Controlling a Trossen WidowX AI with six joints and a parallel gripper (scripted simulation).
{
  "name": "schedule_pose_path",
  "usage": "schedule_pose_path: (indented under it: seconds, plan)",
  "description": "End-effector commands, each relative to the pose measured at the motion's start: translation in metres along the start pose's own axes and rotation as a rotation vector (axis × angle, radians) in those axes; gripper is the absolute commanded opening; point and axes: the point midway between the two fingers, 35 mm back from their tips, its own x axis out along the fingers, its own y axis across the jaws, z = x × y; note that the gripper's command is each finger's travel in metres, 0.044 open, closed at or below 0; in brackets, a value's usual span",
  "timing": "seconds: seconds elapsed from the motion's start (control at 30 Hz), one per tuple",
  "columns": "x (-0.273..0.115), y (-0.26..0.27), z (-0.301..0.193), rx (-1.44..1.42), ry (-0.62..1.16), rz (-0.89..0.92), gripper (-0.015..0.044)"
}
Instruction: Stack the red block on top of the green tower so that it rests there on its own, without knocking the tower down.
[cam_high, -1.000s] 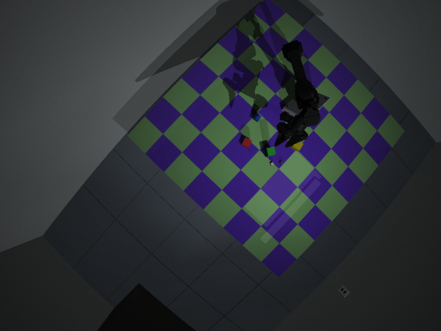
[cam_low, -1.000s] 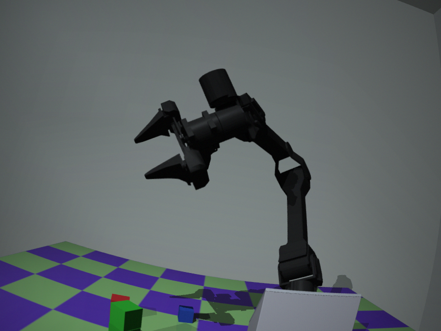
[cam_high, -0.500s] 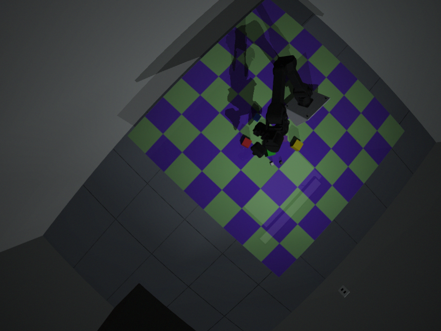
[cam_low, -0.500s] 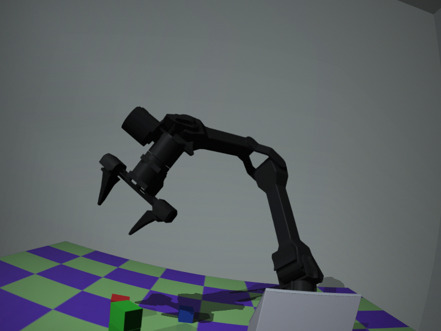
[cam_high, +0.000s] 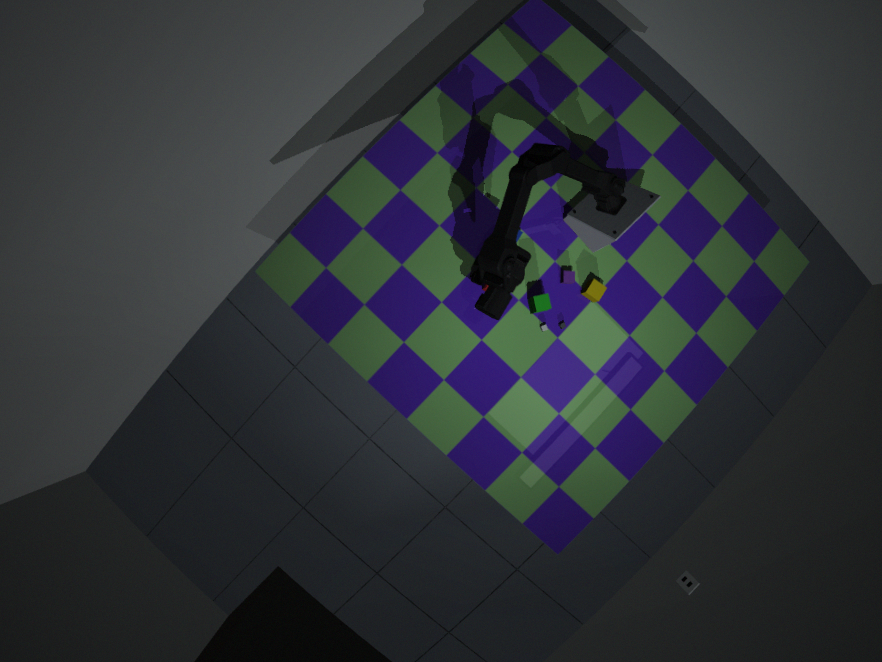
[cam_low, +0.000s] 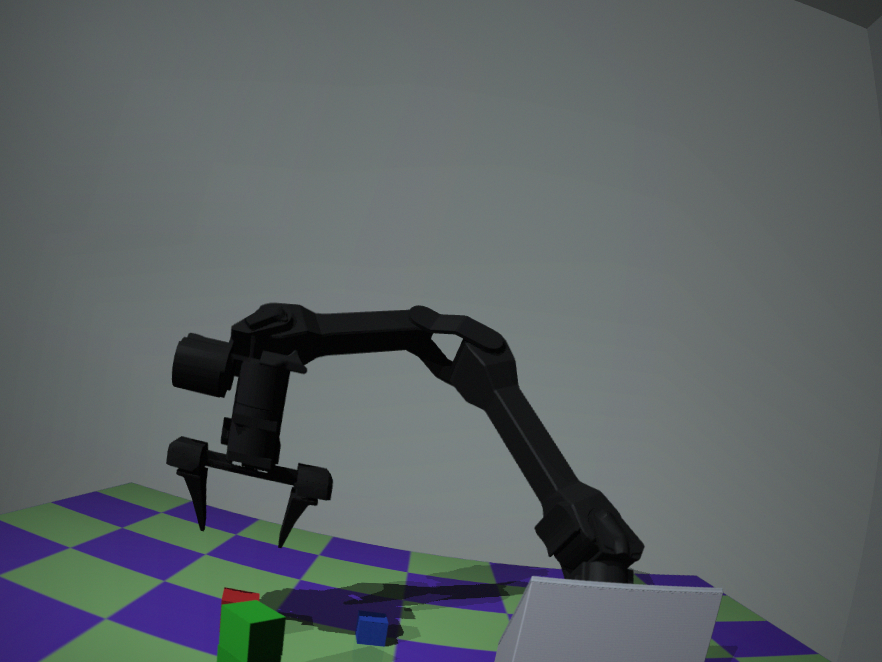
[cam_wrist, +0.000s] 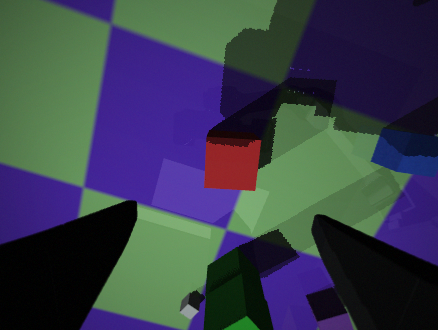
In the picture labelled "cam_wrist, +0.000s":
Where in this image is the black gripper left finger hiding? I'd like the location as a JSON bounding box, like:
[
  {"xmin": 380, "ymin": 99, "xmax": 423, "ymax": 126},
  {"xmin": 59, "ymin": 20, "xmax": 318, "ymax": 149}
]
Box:
[{"xmin": 0, "ymin": 200, "xmax": 137, "ymax": 330}]

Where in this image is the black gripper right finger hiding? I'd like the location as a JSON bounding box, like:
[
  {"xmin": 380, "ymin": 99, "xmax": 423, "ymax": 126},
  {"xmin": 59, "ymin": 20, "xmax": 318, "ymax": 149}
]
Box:
[{"xmin": 311, "ymin": 214, "xmax": 438, "ymax": 330}]

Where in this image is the blue block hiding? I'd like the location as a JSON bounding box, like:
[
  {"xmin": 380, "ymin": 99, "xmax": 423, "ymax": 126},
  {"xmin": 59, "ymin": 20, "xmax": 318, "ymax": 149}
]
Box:
[{"xmin": 370, "ymin": 128, "xmax": 438, "ymax": 177}]

